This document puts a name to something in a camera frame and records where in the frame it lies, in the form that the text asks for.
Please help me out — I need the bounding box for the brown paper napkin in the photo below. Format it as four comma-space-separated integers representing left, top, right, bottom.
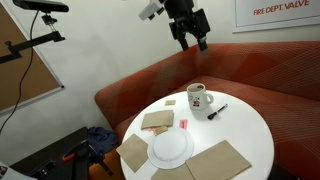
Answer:
185, 139, 253, 180
140, 109, 175, 131
115, 133, 150, 173

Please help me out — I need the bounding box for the black camera cable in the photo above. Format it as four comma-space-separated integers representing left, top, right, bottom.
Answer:
0, 9, 41, 134

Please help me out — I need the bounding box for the black metal stand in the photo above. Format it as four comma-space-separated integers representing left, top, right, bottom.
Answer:
71, 139, 114, 180

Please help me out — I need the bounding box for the black stereo camera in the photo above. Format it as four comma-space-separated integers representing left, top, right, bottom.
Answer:
12, 0, 70, 14

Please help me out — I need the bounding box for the blue crumpled cloth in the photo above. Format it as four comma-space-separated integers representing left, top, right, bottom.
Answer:
87, 126, 119, 156

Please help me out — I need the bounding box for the black cabinet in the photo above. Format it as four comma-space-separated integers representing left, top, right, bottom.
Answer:
9, 126, 114, 180

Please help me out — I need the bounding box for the cork board with white frame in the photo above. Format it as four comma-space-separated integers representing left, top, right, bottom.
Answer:
0, 3, 65, 116

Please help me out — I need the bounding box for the orange patterned sofa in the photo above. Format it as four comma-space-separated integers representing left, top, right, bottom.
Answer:
94, 40, 320, 180

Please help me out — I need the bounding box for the white mug with cartoon print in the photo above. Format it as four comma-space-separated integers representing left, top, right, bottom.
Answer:
186, 82, 215, 112

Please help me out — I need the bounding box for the pink packet with dark print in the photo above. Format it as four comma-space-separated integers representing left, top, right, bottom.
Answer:
178, 119, 189, 130

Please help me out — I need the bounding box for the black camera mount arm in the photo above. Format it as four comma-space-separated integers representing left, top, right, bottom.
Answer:
0, 13, 67, 65

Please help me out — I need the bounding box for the white round plate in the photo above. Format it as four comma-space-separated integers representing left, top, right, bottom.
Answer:
146, 127, 195, 170

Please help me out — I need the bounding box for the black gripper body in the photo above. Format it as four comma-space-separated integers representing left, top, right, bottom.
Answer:
165, 0, 196, 19

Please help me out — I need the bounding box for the white device with sticker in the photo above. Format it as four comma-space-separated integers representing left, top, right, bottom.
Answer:
0, 161, 38, 180

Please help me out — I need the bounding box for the fire dept valve sign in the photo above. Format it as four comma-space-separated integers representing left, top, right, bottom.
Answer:
232, 0, 320, 34

